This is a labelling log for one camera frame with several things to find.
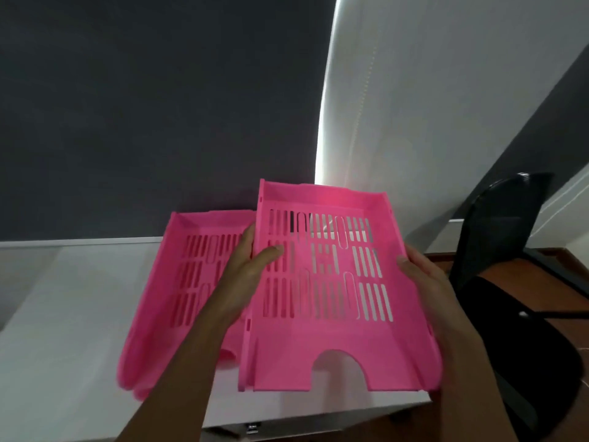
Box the person's right hand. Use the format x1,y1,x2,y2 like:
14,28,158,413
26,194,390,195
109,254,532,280
397,244,461,329

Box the person's left hand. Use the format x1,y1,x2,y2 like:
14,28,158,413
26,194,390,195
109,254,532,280
215,222,284,324

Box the pink plastic paper tray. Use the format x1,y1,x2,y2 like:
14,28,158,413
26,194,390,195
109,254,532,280
116,210,256,402
237,179,443,393

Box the person's left forearm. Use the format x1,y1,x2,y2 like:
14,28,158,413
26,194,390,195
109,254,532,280
114,301,251,442

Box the person's right forearm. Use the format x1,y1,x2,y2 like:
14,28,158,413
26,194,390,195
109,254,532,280
430,308,523,442

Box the black office chair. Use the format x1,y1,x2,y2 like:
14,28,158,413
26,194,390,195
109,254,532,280
448,172,589,440

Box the white window blind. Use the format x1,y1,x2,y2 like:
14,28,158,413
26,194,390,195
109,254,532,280
315,0,589,254

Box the white bead chain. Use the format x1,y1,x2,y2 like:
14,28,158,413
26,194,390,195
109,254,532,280
347,0,394,154

